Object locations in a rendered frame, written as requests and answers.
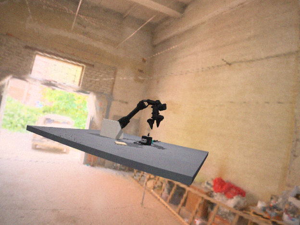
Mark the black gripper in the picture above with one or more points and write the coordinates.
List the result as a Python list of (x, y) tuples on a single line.
[(157, 117)]

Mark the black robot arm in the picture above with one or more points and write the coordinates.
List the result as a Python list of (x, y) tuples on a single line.
[(156, 105)]

